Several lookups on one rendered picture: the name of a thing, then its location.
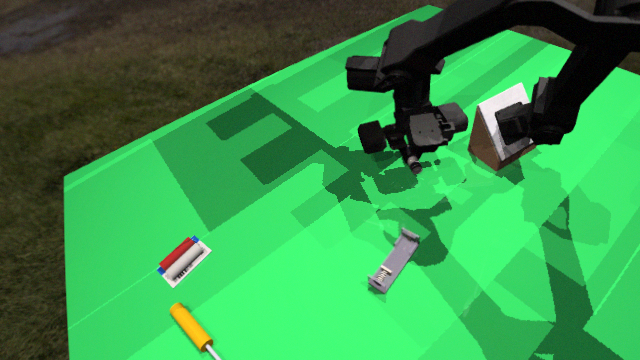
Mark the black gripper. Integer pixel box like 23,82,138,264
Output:
357,92,469,163

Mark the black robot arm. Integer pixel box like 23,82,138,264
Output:
345,0,640,154

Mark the grey battery holder with spring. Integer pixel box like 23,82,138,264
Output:
367,227,420,294

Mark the yellow-handled screwdriver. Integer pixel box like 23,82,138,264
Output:
170,303,222,360

